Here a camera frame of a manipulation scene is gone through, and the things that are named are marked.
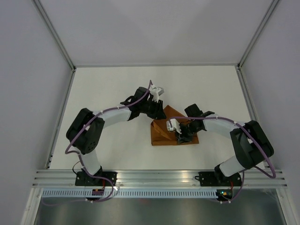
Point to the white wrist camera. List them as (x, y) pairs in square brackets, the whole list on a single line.
[(173, 125), (156, 92)]

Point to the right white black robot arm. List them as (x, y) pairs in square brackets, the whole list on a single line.
[(245, 155)]

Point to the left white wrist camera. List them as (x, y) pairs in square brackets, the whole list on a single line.
[(156, 92)]

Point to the left aluminium corner post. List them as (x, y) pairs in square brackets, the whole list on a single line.
[(49, 25)]

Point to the left aluminium side rail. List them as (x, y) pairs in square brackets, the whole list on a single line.
[(59, 120)]

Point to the aluminium side rail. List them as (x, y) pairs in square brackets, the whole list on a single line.
[(59, 120), (250, 109)]

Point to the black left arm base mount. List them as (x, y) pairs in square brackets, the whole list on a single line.
[(108, 179)]

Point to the right aluminium side rail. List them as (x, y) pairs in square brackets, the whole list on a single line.
[(250, 109)]

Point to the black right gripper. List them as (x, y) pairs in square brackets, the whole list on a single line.
[(184, 139)]

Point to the brown cloth napkin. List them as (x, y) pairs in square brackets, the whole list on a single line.
[(160, 136)]

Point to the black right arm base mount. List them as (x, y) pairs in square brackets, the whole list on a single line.
[(213, 179)]

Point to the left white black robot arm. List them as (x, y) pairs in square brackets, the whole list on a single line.
[(85, 131)]

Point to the white slotted cable duct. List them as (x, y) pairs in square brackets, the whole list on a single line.
[(130, 193)]

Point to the aluminium corner post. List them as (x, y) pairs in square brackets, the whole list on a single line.
[(49, 25), (259, 30)]

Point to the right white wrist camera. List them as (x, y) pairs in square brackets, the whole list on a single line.
[(173, 125)]

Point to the aluminium front frame rail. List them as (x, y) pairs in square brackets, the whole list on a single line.
[(154, 179)]

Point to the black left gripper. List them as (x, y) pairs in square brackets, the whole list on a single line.
[(158, 113)]

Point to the right aluminium corner post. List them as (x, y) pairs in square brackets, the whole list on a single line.
[(259, 30)]

